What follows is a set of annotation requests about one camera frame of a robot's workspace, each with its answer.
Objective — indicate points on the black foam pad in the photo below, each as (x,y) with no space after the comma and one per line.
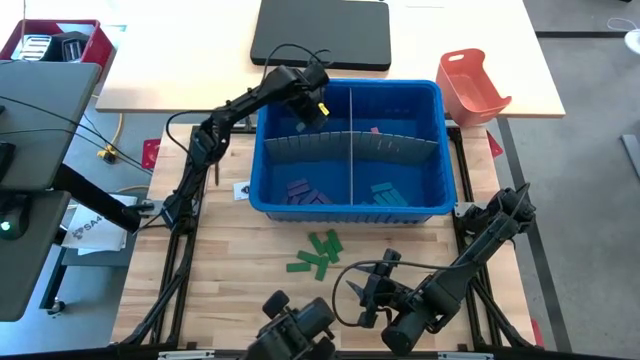
(320,30)

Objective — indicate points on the large blue plastic bin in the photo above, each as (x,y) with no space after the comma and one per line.
(310,170)

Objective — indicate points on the red floor marker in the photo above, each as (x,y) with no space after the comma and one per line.
(151,152)
(494,147)
(536,332)

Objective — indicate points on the white card with black print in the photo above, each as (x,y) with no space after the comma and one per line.
(241,190)

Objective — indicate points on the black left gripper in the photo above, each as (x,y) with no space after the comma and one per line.
(312,102)

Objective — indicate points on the silver toaster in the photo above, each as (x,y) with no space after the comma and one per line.
(34,47)

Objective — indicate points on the light wooden side table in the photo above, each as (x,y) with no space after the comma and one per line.
(165,60)

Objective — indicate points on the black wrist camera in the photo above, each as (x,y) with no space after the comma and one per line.
(319,74)
(387,261)

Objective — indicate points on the cyan wooden block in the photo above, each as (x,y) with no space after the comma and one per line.
(383,199)
(381,187)
(367,203)
(398,196)

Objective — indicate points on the grey equipment cart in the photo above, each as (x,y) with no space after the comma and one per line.
(45,100)

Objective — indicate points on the long grey slotted divider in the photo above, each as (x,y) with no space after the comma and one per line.
(310,147)

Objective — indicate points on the black pen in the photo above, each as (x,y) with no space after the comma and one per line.
(216,175)

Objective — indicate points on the black support bar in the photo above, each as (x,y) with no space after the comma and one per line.
(80,190)

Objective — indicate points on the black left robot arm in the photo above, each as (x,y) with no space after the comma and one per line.
(240,102)

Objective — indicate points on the silver frame bracket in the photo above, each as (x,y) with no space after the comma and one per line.
(465,356)
(185,355)

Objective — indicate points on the black cart leg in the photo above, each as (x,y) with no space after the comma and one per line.
(52,280)

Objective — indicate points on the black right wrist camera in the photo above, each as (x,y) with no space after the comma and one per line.
(387,261)

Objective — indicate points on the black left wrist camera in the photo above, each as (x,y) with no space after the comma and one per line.
(319,74)

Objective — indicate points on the green wooden block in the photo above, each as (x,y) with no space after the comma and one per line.
(330,252)
(321,268)
(335,241)
(298,267)
(309,257)
(317,243)

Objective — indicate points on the black device with light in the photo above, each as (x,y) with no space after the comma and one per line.
(15,220)

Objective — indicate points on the white printed paper sheet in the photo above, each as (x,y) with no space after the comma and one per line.
(92,232)

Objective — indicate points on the black toaster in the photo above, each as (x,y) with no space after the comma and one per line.
(72,47)

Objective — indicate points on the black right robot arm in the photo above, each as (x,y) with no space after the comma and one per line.
(450,285)

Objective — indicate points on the orange plastic basket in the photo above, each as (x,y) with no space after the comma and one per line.
(470,95)

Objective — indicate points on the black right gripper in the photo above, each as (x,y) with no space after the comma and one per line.
(387,297)

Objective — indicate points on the black caster wheel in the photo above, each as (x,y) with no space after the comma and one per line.
(56,307)

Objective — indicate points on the red plastic crate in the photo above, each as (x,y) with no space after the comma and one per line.
(102,47)

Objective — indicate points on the purple wooden block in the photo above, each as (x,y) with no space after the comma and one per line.
(324,198)
(299,190)
(297,183)
(310,196)
(292,200)

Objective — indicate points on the white round object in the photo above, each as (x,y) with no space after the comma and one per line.
(635,42)

